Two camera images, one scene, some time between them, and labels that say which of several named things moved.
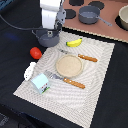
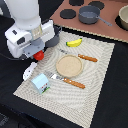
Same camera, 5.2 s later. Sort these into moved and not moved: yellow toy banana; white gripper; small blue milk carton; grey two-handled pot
Moved: white gripper
Not moved: small blue milk carton; yellow toy banana; grey two-handled pot
